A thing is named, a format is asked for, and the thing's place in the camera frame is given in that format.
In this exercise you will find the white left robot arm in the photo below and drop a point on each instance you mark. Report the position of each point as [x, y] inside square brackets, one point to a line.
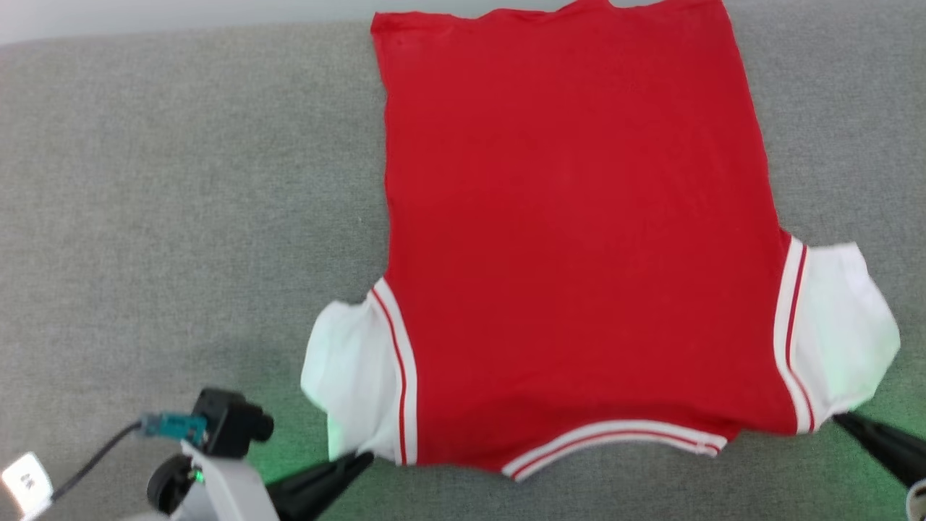
[170, 483]

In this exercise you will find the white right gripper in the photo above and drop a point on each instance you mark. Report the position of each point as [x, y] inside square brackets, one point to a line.
[919, 503]

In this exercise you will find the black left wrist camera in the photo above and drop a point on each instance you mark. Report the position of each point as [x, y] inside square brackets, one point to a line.
[231, 423]

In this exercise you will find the grey fabric sofa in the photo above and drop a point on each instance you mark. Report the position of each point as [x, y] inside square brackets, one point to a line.
[181, 217]

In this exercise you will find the red white basketball jersey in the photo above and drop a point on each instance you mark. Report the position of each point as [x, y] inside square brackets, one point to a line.
[579, 239]

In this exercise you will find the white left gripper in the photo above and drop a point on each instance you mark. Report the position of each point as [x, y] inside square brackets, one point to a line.
[228, 492]

